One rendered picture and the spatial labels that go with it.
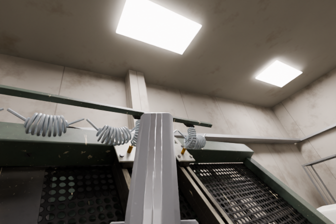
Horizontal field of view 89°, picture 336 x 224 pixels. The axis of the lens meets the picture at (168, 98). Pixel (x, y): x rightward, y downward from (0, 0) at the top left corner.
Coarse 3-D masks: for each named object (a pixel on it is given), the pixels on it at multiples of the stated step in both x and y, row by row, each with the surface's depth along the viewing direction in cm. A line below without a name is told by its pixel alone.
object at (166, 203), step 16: (160, 112) 10; (160, 128) 9; (160, 144) 8; (160, 160) 7; (160, 176) 7; (176, 176) 7; (160, 192) 6; (176, 192) 6; (160, 208) 6; (176, 208) 6
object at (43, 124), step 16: (32, 96) 49; (48, 96) 51; (64, 96) 54; (16, 112) 46; (128, 112) 65; (144, 112) 69; (32, 128) 45; (48, 128) 47; (64, 128) 50; (96, 128) 57; (112, 128) 58; (192, 144) 78
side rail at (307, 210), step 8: (248, 160) 124; (256, 168) 119; (264, 168) 121; (264, 176) 114; (272, 176) 114; (272, 184) 109; (280, 184) 107; (280, 192) 105; (288, 192) 102; (288, 200) 101; (296, 200) 98; (304, 200) 100; (296, 208) 98; (304, 208) 95; (312, 208) 95; (312, 216) 92; (320, 216) 91
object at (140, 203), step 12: (144, 120) 9; (144, 132) 8; (144, 144) 8; (144, 156) 7; (132, 168) 7; (144, 168) 7; (132, 180) 7; (144, 180) 6; (132, 192) 6; (144, 192) 6; (132, 204) 6; (144, 204) 6; (132, 216) 5; (144, 216) 5
